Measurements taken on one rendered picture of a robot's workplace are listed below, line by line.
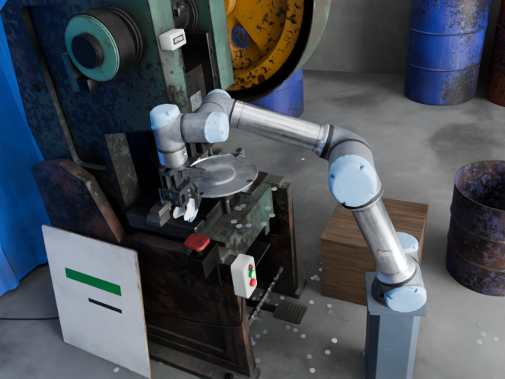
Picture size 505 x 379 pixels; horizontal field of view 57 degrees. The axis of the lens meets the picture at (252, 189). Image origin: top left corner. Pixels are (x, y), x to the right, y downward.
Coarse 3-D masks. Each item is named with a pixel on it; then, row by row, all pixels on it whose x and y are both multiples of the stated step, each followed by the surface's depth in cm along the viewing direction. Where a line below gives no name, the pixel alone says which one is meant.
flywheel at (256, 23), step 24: (240, 0) 169; (264, 0) 165; (288, 0) 158; (312, 0) 162; (240, 24) 174; (264, 24) 170; (288, 24) 162; (240, 48) 182; (264, 48) 175; (288, 48) 167; (240, 72) 182; (264, 72) 176
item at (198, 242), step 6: (192, 234) 145; (186, 240) 142; (192, 240) 142; (198, 240) 142; (204, 240) 142; (186, 246) 141; (192, 246) 140; (198, 246) 139; (204, 246) 140; (198, 252) 144
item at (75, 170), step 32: (64, 160) 166; (64, 192) 170; (96, 192) 167; (64, 224) 183; (96, 224) 173; (160, 256) 166; (224, 256) 152; (160, 288) 180; (192, 288) 169; (224, 288) 161; (160, 320) 194; (224, 320) 171; (160, 352) 198; (192, 352) 193; (224, 352) 183
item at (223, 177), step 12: (216, 156) 181; (228, 156) 180; (240, 156) 179; (216, 168) 172; (228, 168) 171; (240, 168) 172; (252, 168) 171; (204, 180) 166; (216, 180) 165; (228, 180) 165; (240, 180) 164; (252, 180) 164; (204, 192) 161; (216, 192) 160; (228, 192) 159
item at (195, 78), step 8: (184, 64) 157; (192, 64) 156; (200, 64) 155; (192, 72) 152; (200, 72) 156; (192, 80) 152; (200, 80) 156; (192, 88) 153; (200, 88) 157; (192, 96) 154; (200, 96) 158; (192, 104) 154; (200, 104) 158; (192, 144) 158; (200, 144) 159; (208, 144) 162; (192, 152) 159; (200, 152) 160
